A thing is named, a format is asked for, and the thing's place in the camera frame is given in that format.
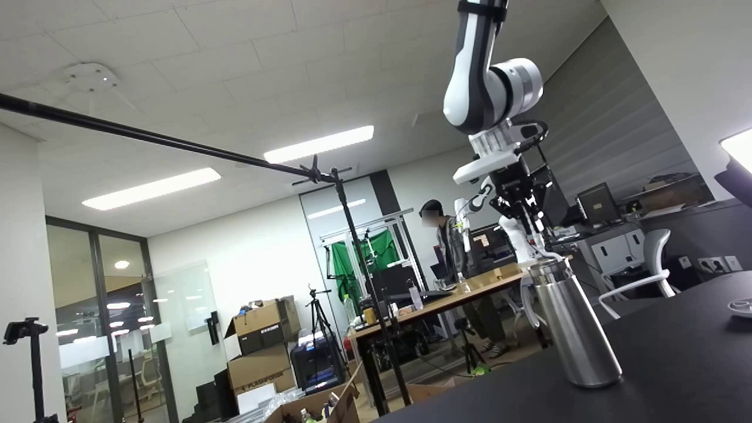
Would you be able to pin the bright lamp panel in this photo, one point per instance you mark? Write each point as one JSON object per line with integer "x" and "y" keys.
{"x": 739, "y": 165}

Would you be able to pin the long ceiling light panel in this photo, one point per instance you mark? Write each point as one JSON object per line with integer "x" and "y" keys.
{"x": 320, "y": 144}
{"x": 152, "y": 188}

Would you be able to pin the stainless steel flask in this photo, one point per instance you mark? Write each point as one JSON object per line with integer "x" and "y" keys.
{"x": 576, "y": 331}

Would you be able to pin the white office chair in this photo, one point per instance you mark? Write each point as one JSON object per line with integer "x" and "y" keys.
{"x": 648, "y": 274}

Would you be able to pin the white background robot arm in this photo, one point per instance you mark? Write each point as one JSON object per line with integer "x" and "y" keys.
{"x": 481, "y": 201}

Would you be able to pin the black computer monitor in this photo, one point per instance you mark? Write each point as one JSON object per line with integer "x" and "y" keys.
{"x": 597, "y": 206}

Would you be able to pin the glass whiteboard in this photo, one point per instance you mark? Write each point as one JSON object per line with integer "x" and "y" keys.
{"x": 184, "y": 297}

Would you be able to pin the small black tripod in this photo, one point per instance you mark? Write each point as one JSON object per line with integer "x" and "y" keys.
{"x": 320, "y": 321}

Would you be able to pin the blue storage bin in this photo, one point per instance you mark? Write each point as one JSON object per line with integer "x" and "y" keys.
{"x": 319, "y": 362}

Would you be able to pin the green cloth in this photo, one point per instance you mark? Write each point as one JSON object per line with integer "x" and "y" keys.
{"x": 381, "y": 250}
{"x": 345, "y": 272}

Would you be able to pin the person in dark jacket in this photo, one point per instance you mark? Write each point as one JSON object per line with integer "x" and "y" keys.
{"x": 450, "y": 244}

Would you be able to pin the black desk monitor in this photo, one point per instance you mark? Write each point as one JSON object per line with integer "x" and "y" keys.
{"x": 391, "y": 282}

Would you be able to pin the white drawer cabinet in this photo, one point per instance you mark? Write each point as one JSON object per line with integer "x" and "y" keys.
{"x": 618, "y": 253}

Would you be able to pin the black camera tripod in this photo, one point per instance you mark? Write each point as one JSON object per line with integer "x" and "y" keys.
{"x": 31, "y": 360}

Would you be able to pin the wooden desk with black legs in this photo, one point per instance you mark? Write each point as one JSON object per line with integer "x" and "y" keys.
{"x": 438, "y": 302}

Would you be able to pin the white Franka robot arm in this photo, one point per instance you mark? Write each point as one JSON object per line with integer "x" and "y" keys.
{"x": 482, "y": 78}

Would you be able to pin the open cardboard box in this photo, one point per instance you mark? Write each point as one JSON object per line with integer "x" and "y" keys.
{"x": 314, "y": 403}

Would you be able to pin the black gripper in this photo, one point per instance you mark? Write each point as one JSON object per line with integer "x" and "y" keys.
{"x": 523, "y": 197}

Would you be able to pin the round ceiling smoke detector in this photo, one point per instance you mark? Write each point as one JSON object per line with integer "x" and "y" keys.
{"x": 91, "y": 77}

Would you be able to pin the black vertical stand pole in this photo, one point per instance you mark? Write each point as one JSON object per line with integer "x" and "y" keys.
{"x": 367, "y": 289}

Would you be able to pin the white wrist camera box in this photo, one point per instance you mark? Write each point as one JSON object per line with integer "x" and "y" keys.
{"x": 482, "y": 167}

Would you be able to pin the black horizontal boom pole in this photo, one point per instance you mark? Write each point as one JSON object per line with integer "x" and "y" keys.
{"x": 156, "y": 134}

